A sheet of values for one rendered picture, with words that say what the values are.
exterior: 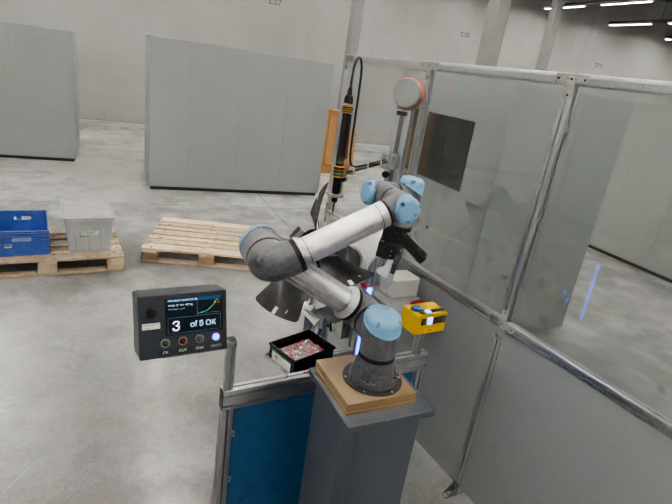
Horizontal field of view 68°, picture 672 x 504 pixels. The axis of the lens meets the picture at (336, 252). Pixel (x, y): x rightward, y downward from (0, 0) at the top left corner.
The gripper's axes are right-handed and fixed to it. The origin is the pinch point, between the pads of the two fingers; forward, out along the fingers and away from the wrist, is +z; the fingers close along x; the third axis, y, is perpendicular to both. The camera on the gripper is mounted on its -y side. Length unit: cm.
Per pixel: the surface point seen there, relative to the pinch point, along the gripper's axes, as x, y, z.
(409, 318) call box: -30.3, -9.8, 28.1
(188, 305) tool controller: 34, 54, 12
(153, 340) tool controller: 43, 59, 21
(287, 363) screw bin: -4, 30, 49
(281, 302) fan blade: -29, 44, 39
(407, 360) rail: -31, -14, 48
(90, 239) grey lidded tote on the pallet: -190, 270, 139
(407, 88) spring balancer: -114, 24, -51
